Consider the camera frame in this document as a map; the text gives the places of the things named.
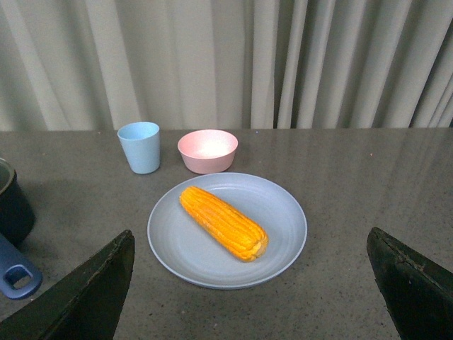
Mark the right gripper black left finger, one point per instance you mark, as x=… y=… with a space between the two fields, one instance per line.
x=85 y=304

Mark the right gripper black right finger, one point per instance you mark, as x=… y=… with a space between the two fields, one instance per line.
x=416 y=290

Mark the yellow corn cob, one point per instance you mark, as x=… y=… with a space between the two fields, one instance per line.
x=240 y=235

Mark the dark blue saucepan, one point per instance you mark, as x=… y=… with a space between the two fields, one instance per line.
x=20 y=278

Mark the light blue plate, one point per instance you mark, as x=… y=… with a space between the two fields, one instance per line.
x=187 y=251

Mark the light blue cup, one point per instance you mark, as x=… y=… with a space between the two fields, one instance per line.
x=140 y=142

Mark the pink bowl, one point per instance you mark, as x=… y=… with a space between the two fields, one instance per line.
x=208 y=151

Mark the white curtain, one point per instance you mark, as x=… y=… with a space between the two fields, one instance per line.
x=98 y=65

